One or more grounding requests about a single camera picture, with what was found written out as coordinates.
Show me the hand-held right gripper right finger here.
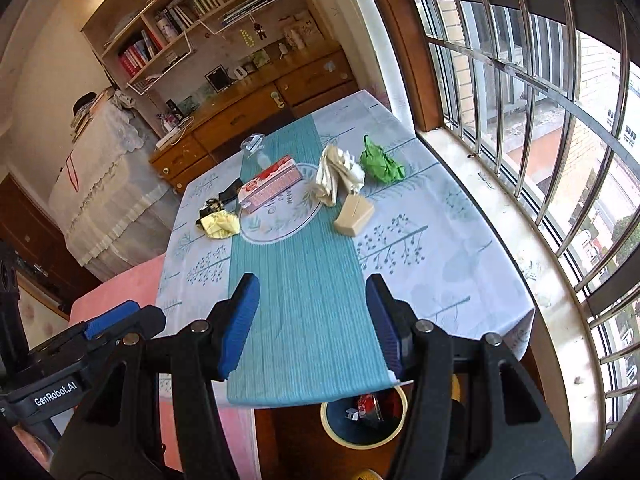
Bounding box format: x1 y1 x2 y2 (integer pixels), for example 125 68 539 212
365 273 577 480

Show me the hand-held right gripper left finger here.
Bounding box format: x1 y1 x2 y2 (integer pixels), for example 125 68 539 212
47 273 262 480

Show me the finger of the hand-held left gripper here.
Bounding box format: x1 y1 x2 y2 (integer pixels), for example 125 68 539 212
90 305 167 352
82 300 142 340

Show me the yellow paper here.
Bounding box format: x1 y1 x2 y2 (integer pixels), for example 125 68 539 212
200 210 242 240

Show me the tan soap block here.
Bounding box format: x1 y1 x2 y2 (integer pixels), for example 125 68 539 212
334 192 376 237

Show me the dark patterned wrapper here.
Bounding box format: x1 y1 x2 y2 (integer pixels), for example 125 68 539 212
196 198 224 226

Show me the dark blue trash bin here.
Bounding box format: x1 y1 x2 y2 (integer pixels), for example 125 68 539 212
320 385 410 448

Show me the black packet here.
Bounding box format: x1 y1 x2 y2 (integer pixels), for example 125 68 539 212
217 177 244 203

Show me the pink tissue box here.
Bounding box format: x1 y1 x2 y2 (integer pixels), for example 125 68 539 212
236 155 303 212

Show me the beige bag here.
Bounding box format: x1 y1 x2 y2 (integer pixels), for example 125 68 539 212
309 144 367 207

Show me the green paper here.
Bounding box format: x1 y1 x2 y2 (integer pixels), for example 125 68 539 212
360 135 407 184

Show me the clear plastic bottle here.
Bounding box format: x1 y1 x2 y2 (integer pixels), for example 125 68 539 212
241 132 273 168

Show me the table with patterned tablecloth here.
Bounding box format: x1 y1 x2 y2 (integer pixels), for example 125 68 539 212
155 89 536 408

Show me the dark wooden door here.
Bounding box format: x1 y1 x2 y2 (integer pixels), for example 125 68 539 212
0 175 101 311

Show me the lace covered furniture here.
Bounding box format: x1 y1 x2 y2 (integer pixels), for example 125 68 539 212
47 87 183 281

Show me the stone windowsill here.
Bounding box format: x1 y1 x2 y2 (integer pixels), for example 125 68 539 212
420 125 616 461

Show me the white power strip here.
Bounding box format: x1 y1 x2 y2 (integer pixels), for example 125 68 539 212
156 127 187 150

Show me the stack of books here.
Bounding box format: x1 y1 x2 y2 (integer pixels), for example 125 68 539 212
70 85 118 143

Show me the wooden desk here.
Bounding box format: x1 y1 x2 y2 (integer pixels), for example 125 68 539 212
149 42 358 196

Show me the row of red books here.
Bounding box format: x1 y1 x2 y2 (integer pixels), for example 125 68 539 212
117 30 166 78

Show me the metal window grille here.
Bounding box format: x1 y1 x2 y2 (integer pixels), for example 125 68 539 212
400 0 640 441

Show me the beige patterned box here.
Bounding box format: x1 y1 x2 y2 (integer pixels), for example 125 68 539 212
285 12 323 51

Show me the wooden bookshelf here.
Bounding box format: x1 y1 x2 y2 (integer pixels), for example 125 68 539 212
80 0 341 106

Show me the black picture frame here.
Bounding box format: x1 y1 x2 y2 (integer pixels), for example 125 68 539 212
206 65 230 93

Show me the white wire shelf rack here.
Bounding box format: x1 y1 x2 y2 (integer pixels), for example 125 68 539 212
200 0 296 36
125 30 196 96

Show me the wooden window frame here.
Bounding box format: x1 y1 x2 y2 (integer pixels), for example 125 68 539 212
355 0 446 133

